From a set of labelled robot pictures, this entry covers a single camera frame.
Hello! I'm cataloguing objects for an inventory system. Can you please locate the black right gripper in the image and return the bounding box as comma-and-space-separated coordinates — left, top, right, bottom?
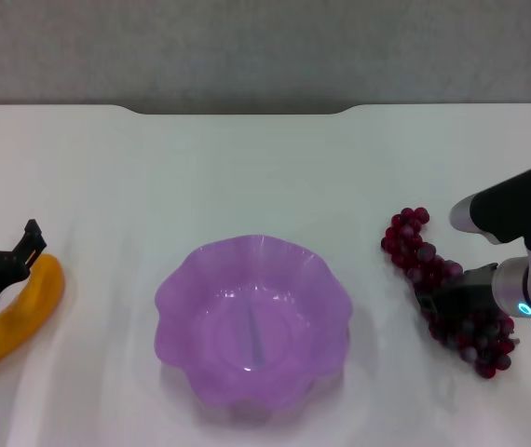
414, 263, 500, 327

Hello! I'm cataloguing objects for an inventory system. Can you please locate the dark red grape bunch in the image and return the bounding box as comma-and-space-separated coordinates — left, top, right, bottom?
380, 207, 519, 379

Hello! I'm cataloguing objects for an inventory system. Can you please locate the yellow banana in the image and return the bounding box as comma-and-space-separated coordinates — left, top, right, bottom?
0, 253, 66, 372

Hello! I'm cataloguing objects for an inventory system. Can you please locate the purple wavy plastic bowl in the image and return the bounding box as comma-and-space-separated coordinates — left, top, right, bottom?
153, 234, 354, 416

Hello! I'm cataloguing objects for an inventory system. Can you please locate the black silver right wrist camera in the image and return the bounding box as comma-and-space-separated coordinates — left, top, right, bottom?
449, 163, 531, 246

